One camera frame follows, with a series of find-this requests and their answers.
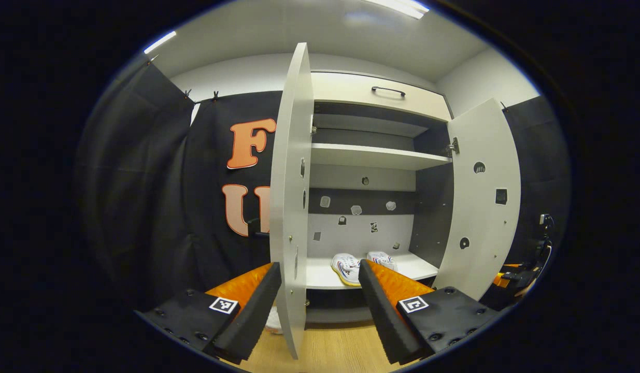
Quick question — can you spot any white round cup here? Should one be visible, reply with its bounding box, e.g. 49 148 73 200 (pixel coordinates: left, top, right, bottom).
265 307 283 335

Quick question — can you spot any black backdrop cloth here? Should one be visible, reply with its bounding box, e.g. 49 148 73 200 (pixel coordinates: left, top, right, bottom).
74 60 284 311
501 96 572 301

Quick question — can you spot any ceiling light panel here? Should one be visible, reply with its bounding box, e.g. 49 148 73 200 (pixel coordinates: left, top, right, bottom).
144 31 178 55
364 0 430 20

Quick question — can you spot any white striped shoe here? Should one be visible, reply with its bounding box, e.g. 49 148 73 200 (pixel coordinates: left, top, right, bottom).
366 251 398 272
331 253 363 286

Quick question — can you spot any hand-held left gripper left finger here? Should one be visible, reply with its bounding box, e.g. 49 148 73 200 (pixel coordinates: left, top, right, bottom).
136 262 282 366

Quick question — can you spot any white shoe cabinet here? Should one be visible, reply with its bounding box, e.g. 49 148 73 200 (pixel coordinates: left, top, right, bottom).
304 71 455 324

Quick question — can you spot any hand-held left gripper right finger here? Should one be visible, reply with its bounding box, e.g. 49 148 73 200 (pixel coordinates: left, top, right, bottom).
358 259 499 366

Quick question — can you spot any white cabinet door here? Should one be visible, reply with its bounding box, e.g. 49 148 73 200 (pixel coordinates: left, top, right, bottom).
433 98 521 301
269 42 314 360

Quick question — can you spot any cream cabinet drawer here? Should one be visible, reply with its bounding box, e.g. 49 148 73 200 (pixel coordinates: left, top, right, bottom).
310 71 451 122

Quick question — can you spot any black left door handle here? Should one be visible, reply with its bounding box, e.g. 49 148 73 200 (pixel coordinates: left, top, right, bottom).
247 218 271 239

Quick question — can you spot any white cabinet shelf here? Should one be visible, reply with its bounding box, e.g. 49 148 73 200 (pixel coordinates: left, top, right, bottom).
305 251 439 290
310 143 452 171
313 113 429 138

